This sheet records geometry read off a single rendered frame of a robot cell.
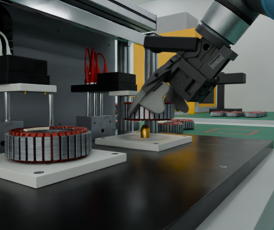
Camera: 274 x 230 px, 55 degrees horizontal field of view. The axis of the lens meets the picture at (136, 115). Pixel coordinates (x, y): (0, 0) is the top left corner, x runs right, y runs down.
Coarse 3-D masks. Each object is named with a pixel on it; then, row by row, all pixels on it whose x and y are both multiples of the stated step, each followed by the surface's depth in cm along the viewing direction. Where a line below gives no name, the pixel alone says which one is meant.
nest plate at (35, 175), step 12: (0, 156) 36; (84, 156) 36; (96, 156) 36; (108, 156) 36; (120, 156) 37; (0, 168) 30; (12, 168) 29; (24, 168) 29; (36, 168) 29; (48, 168) 29; (60, 168) 29; (72, 168) 30; (84, 168) 32; (96, 168) 33; (12, 180) 28; (24, 180) 27; (36, 180) 26; (48, 180) 27; (60, 180) 29
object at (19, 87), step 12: (0, 60) 37; (12, 60) 36; (24, 60) 38; (36, 60) 39; (0, 72) 36; (12, 72) 36; (24, 72) 38; (36, 72) 39; (0, 84) 38; (12, 84) 36; (24, 84) 35; (36, 84) 37; (48, 84) 41
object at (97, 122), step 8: (80, 120) 62; (88, 120) 60; (96, 120) 61; (104, 120) 64; (112, 120) 66; (88, 128) 61; (96, 128) 61; (104, 128) 64; (112, 128) 66; (96, 136) 61; (104, 136) 64
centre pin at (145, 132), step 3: (144, 126) 56; (147, 126) 56; (141, 129) 56; (144, 129) 55; (147, 129) 56; (141, 132) 56; (144, 132) 55; (147, 132) 56; (141, 135) 56; (144, 135) 55; (147, 135) 56
